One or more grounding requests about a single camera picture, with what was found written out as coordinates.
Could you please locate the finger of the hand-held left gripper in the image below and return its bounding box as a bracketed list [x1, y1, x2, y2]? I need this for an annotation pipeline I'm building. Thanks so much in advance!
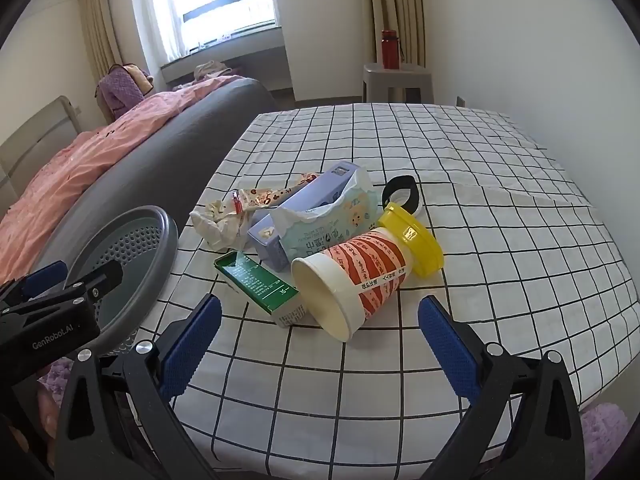
[64, 261, 124, 303]
[0, 260, 69, 306]

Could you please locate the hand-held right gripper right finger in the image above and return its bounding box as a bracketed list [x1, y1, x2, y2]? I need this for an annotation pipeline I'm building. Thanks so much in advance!
[417, 295, 586, 480]

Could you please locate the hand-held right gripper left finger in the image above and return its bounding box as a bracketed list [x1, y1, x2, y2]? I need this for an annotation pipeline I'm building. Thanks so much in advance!
[54, 294, 223, 480]

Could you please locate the grey perforated waste basket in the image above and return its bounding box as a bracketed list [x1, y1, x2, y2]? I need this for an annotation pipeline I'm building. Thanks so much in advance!
[62, 205, 180, 361]

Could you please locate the green drink carton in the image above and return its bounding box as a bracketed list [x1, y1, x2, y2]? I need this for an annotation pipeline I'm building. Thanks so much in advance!
[214, 251, 307, 328]

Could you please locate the yellow plastic lid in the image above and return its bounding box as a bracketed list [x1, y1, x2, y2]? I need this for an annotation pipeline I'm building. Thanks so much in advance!
[377, 202, 445, 278]

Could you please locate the orange striped paper cup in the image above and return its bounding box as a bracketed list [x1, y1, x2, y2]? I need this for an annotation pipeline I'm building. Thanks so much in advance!
[290, 226, 416, 343]

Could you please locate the pale blue tissue pack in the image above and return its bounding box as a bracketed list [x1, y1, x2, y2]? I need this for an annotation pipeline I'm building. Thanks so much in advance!
[270, 170, 378, 263]

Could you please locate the lilac cardboard box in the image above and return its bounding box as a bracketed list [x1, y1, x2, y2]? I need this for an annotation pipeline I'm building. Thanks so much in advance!
[247, 161, 358, 273]

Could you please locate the purple fluffy slipper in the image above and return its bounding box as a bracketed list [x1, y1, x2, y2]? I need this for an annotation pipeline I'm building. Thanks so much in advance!
[37, 357, 76, 402]
[580, 402, 632, 480]

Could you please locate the white checkered tablecloth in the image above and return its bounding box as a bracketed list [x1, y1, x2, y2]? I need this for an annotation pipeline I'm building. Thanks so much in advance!
[132, 102, 640, 480]

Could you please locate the pink blanket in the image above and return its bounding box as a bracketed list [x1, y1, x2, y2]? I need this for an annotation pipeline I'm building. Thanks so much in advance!
[0, 75, 246, 291]

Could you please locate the crumpled white paper wrapper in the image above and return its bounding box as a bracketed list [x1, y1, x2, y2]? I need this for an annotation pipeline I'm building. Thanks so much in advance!
[190, 199, 252, 252]

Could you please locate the beige headboard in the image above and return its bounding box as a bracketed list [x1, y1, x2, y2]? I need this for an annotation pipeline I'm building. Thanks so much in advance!
[0, 95, 83, 211]

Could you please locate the grey bed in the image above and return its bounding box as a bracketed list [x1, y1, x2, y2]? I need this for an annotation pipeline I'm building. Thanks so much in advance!
[30, 76, 278, 281]

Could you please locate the black band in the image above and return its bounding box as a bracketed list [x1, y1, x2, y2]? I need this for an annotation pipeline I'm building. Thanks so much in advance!
[381, 174, 422, 218]

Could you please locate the red patterned snack wrapper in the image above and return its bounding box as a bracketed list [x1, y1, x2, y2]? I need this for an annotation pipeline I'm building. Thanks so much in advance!
[231, 172, 321, 212]

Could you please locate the purple knit cushion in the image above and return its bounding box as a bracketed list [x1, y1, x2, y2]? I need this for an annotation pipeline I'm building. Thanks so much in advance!
[95, 66, 144, 123]

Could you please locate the beige cloth pile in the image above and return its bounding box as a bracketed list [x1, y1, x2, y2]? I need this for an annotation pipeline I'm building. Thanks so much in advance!
[194, 60, 236, 82]

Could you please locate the beige curtain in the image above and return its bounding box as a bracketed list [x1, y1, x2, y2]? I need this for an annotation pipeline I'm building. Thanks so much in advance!
[77, 0, 123, 80]
[367, 0, 426, 68]

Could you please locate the grey window bench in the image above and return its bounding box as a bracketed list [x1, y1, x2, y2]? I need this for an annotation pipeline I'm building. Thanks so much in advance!
[160, 25, 293, 103]

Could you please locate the grey plastic stool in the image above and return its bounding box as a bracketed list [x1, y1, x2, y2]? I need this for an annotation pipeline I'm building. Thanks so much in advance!
[361, 62, 435, 106]

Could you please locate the red water bottle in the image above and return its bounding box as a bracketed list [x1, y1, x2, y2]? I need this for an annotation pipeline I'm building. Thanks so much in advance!
[381, 30, 403, 70]

